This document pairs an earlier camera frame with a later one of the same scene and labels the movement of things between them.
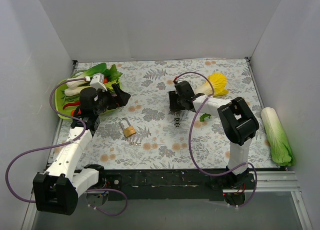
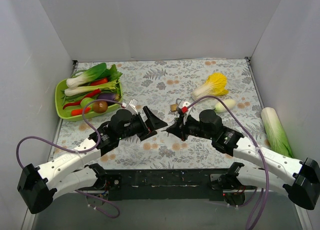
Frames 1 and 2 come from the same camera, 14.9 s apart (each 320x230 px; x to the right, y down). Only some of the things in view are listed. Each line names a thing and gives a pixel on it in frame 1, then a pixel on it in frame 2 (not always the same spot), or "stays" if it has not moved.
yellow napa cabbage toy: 219,81 stays
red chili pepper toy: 75,103 stays
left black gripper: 113,97 → 145,126
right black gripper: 173,102 → 182,127
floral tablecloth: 145,134 stays
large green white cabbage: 281,151 stays
